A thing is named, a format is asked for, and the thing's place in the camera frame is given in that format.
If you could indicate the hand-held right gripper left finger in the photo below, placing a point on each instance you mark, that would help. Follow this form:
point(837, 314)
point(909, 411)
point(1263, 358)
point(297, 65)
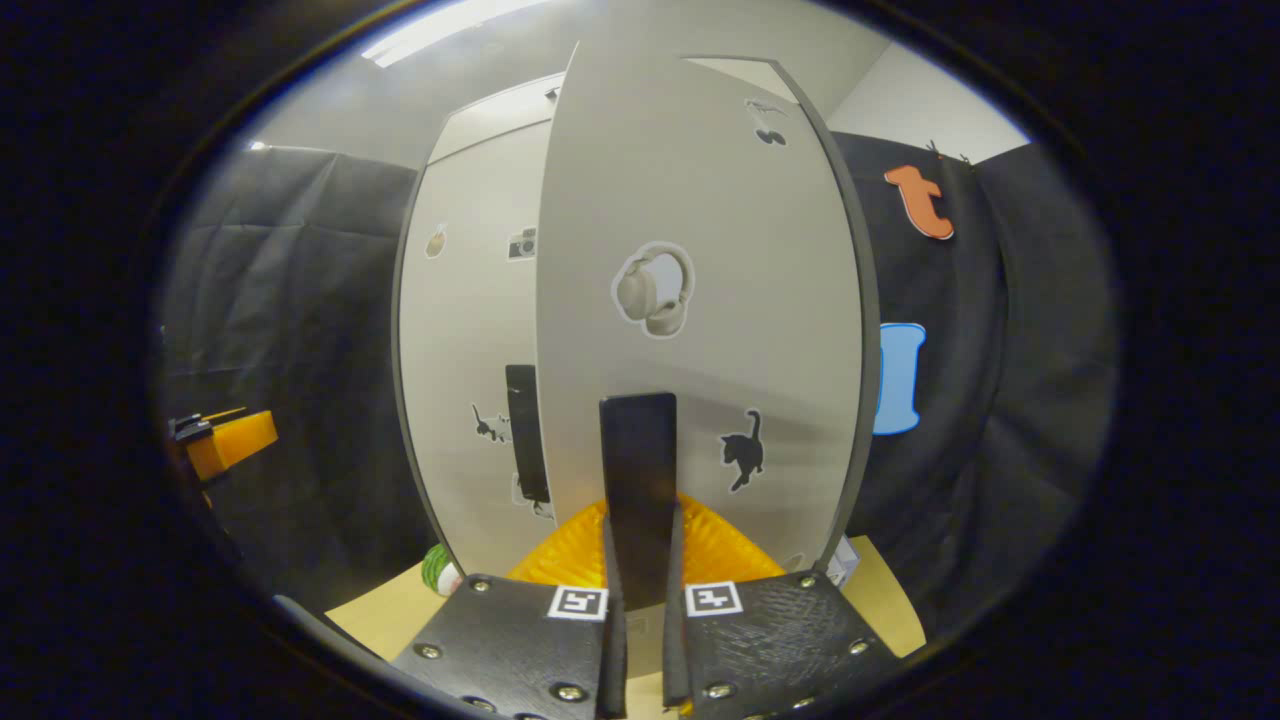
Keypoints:
point(613, 660)

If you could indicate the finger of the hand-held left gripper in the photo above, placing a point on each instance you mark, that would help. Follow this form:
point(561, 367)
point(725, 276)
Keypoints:
point(235, 445)

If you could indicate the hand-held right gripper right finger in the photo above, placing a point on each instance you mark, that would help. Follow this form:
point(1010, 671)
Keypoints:
point(677, 650)

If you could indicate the grey double-door shoe cabinet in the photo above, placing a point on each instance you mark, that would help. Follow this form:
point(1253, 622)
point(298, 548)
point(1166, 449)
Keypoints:
point(399, 340)

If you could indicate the grey cabinet door headphone sticker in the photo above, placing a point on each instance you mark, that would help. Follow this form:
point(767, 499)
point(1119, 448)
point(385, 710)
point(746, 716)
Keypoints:
point(700, 180)

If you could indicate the grey cabinet top flap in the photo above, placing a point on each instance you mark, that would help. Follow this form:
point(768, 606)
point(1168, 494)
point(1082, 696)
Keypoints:
point(490, 120)

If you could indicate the black backdrop cloth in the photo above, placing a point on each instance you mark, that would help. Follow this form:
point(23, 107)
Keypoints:
point(290, 330)
point(1000, 400)

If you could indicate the small white box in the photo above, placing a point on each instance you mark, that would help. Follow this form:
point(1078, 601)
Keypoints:
point(842, 562)

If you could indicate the watermelon shaped toy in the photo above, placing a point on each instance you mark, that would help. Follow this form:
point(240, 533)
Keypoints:
point(440, 572)

